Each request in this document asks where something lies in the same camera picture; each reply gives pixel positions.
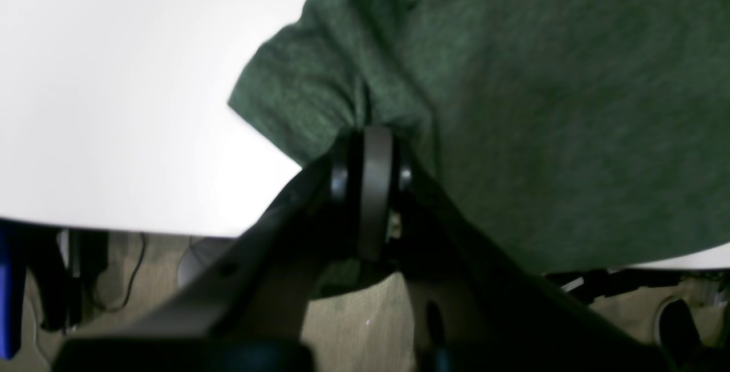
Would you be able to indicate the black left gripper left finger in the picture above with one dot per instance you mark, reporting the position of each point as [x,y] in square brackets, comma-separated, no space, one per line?
[245,312]

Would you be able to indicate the dark green long-sleeve shirt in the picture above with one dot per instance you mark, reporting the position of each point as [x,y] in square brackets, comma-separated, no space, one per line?
[576,133]

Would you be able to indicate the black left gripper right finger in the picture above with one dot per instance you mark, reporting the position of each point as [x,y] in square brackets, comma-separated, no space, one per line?
[474,309]

